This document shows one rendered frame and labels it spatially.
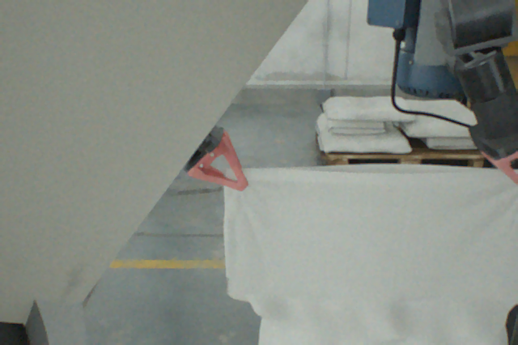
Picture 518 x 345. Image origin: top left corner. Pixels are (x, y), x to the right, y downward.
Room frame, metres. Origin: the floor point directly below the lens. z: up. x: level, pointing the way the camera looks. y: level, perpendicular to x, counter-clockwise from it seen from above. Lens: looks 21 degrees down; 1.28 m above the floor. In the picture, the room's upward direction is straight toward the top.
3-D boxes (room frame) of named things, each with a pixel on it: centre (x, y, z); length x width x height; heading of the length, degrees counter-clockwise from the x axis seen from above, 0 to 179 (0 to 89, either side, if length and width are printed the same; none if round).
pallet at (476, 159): (3.74, -1.11, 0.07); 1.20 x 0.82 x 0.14; 90
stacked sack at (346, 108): (3.53, -0.82, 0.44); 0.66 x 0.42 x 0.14; 86
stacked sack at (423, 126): (3.52, -1.40, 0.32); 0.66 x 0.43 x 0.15; 87
